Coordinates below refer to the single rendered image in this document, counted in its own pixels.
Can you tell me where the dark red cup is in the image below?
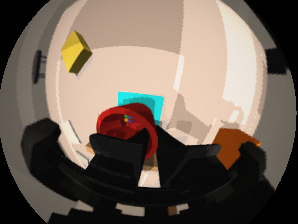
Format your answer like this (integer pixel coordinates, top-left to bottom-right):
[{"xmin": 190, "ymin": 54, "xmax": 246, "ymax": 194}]
[{"xmin": 96, "ymin": 103, "xmax": 158, "ymax": 160}]

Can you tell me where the yellow rectangular block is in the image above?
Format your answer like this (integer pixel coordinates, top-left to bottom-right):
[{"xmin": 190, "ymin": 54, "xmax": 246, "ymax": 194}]
[{"xmin": 60, "ymin": 30, "xmax": 92, "ymax": 75}]

